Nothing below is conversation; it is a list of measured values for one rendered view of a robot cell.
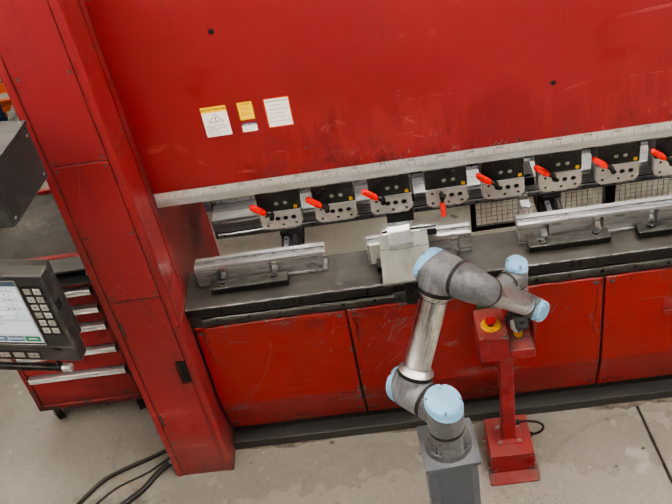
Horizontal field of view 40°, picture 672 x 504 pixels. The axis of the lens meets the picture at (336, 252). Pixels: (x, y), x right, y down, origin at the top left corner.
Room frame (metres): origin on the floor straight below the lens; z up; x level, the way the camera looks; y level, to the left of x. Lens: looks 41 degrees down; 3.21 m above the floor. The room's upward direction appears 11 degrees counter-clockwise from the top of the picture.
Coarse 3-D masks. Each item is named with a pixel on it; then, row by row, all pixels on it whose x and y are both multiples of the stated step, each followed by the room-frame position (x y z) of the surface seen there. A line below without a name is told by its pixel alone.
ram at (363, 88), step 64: (128, 0) 2.67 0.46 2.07; (192, 0) 2.65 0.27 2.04; (256, 0) 2.63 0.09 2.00; (320, 0) 2.61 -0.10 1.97; (384, 0) 2.59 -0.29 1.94; (448, 0) 2.57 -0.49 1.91; (512, 0) 2.55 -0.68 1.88; (576, 0) 2.53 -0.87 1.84; (640, 0) 2.52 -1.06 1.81; (128, 64) 2.67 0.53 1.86; (192, 64) 2.65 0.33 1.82; (256, 64) 2.63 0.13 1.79; (320, 64) 2.61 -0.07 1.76; (384, 64) 2.59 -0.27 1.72; (448, 64) 2.57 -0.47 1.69; (512, 64) 2.55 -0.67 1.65; (576, 64) 2.53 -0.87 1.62; (640, 64) 2.51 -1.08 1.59; (192, 128) 2.66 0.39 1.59; (320, 128) 2.62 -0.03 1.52; (384, 128) 2.60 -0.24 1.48; (448, 128) 2.58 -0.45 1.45; (512, 128) 2.56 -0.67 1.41; (576, 128) 2.53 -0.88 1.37; (256, 192) 2.64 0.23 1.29
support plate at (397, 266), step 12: (384, 240) 2.60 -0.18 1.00; (420, 240) 2.56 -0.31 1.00; (384, 252) 2.53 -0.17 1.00; (396, 252) 2.52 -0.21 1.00; (408, 252) 2.50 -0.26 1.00; (420, 252) 2.49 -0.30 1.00; (384, 264) 2.47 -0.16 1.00; (396, 264) 2.45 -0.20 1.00; (408, 264) 2.44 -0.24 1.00; (384, 276) 2.40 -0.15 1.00; (396, 276) 2.39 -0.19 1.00; (408, 276) 2.38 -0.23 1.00
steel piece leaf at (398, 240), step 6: (390, 234) 2.62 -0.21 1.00; (396, 234) 2.61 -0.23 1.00; (402, 234) 2.61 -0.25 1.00; (408, 234) 2.60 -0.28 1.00; (390, 240) 2.59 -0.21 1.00; (396, 240) 2.58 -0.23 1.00; (402, 240) 2.57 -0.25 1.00; (408, 240) 2.57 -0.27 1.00; (390, 246) 2.53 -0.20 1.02; (396, 246) 2.53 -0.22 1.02; (402, 246) 2.53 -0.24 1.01; (408, 246) 2.53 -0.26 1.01
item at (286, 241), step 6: (300, 228) 2.96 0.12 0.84; (282, 234) 2.91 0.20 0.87; (288, 234) 2.91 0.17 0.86; (294, 234) 2.90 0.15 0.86; (300, 234) 2.93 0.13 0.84; (282, 240) 2.91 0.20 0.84; (288, 240) 2.88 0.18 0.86; (294, 240) 2.87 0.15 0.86; (300, 240) 2.89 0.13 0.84; (282, 246) 2.87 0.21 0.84; (288, 246) 2.85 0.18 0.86
